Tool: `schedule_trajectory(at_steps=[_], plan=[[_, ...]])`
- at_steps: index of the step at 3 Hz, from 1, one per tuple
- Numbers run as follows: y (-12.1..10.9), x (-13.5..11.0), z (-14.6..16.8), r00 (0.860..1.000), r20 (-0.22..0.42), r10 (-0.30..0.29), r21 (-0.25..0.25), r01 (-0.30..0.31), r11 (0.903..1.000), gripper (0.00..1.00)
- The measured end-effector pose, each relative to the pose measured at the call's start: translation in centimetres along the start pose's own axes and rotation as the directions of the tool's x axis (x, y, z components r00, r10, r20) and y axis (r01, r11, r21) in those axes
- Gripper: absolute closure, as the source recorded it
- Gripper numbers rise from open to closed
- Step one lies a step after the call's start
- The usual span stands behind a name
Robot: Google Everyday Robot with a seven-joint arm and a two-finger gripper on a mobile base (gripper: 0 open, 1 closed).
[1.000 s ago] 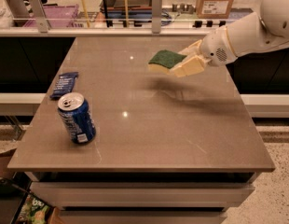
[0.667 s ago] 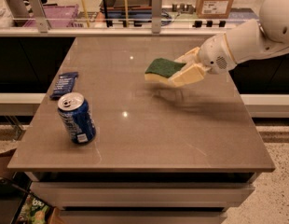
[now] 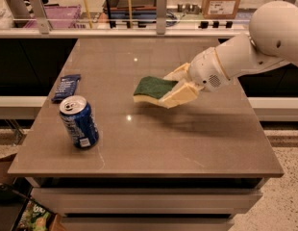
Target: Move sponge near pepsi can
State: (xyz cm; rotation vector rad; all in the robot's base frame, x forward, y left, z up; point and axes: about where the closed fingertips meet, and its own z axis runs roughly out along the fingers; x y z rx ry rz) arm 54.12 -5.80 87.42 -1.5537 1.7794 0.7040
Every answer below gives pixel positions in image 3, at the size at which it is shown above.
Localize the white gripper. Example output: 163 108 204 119
158 47 230 109

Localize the green and yellow sponge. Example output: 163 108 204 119
133 76 178 106

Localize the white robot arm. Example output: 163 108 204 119
158 1 298 108

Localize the blue pepsi can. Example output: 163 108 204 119
60 95 99 149

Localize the cardboard box with label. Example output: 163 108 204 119
201 0 240 19

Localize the dark blue snack packet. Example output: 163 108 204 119
52 74 81 102

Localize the purple plastic crate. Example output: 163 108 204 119
25 5 81 29

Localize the upper cabinet drawer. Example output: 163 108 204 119
32 188 262 215

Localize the cabinet drawer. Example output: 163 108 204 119
62 218 234 231
32 188 262 215

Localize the lower cabinet drawer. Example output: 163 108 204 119
62 218 234 231

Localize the green chip bag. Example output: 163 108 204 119
15 201 53 231

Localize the middle metal railing post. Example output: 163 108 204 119
156 0 167 35

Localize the metal railing post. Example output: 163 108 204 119
29 0 51 34
156 0 167 35

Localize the left metal railing post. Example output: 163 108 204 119
29 0 51 34

